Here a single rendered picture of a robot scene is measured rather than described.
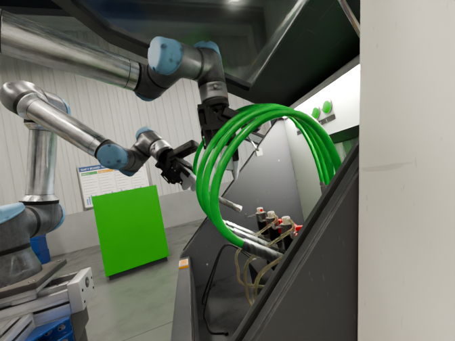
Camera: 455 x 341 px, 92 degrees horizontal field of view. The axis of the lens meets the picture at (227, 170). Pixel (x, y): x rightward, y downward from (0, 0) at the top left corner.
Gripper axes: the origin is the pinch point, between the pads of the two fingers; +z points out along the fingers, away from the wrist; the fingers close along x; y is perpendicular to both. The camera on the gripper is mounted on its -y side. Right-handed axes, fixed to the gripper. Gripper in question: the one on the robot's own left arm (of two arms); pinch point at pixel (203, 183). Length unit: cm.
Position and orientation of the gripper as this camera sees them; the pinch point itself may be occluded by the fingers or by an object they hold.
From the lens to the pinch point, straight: 70.5
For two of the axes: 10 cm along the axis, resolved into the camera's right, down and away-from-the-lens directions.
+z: 6.8, 5.8, -4.5
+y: -5.8, 8.0, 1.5
